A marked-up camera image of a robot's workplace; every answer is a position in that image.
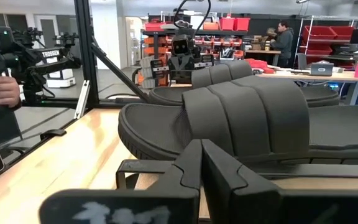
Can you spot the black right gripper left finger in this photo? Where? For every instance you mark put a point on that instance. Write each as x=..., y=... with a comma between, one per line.
x=135, y=205

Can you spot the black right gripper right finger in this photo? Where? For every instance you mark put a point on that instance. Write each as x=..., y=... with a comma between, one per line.
x=259, y=205

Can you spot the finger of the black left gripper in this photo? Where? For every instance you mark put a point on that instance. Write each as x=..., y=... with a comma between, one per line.
x=175, y=71
x=188, y=67

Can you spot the black foam slide sandal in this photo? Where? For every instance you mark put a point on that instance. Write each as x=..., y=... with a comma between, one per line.
x=222, y=73
x=244, y=118

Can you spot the background black robot arm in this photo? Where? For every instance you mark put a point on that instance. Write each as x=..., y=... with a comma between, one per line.
x=26, y=35
x=67, y=39

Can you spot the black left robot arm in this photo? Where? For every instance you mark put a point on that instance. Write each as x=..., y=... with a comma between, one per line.
x=184, y=26

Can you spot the red plastic bin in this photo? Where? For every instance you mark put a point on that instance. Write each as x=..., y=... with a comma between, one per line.
x=343, y=31
x=154, y=26
x=242, y=24
x=317, y=49
x=227, y=24
x=319, y=32

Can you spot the orange plastic bin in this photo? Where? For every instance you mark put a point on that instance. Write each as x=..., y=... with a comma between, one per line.
x=210, y=26

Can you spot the red object on desk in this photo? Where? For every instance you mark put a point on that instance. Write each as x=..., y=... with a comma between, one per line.
x=259, y=65

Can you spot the silver metal bar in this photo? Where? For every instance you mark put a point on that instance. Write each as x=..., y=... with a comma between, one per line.
x=82, y=99

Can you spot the white box robot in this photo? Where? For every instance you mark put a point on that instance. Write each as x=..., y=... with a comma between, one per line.
x=61, y=79

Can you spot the small black clamp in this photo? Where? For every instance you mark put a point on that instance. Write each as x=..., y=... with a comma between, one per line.
x=53, y=133

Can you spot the grey laptop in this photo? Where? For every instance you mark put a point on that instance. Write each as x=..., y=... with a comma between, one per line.
x=322, y=69

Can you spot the wooden desk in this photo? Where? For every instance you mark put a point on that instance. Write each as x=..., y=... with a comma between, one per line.
x=337, y=76

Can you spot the person's hand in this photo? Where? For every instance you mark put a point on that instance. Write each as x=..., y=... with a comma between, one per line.
x=2, y=91

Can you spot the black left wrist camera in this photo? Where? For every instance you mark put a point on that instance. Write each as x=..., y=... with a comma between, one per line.
x=180, y=46

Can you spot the black metal table frame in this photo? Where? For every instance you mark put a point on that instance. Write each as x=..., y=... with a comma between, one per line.
x=85, y=46

